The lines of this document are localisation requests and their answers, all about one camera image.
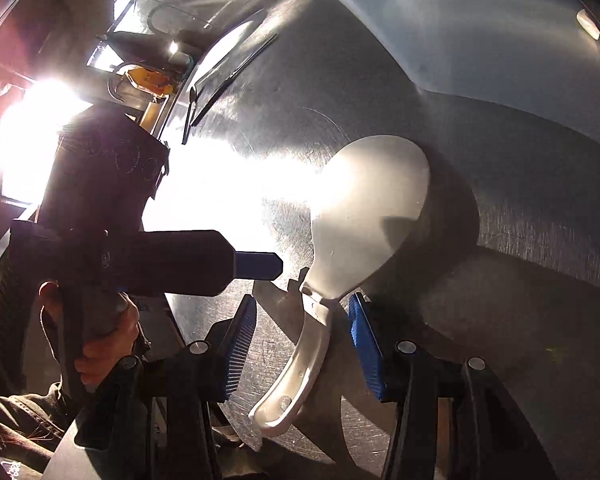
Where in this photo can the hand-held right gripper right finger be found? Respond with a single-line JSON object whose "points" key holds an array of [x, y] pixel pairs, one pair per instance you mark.
{"points": [[367, 350]]}

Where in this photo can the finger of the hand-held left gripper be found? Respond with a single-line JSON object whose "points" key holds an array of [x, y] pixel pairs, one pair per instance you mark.
{"points": [[260, 265]]}

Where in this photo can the person's left hand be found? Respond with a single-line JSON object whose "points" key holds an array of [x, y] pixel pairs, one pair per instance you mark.
{"points": [[112, 350]]}

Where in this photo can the white round object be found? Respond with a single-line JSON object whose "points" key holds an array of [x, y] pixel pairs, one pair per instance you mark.
{"points": [[589, 25]]}

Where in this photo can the person's left forearm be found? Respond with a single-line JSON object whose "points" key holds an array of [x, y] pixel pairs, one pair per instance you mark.
{"points": [[20, 410]]}

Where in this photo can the white rice paddle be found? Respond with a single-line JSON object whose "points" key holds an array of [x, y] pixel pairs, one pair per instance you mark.
{"points": [[370, 220]]}

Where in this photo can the yellow container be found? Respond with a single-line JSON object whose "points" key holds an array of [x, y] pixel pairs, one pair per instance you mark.
{"points": [[152, 80]]}

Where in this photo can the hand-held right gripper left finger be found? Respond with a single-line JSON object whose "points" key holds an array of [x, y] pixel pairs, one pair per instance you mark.
{"points": [[239, 345]]}

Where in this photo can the flat tray with dark rim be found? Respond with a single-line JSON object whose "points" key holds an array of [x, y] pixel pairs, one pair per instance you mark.
{"points": [[230, 77]]}

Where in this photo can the small metal spoon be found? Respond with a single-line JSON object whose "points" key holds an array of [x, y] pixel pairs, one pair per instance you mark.
{"points": [[191, 97]]}

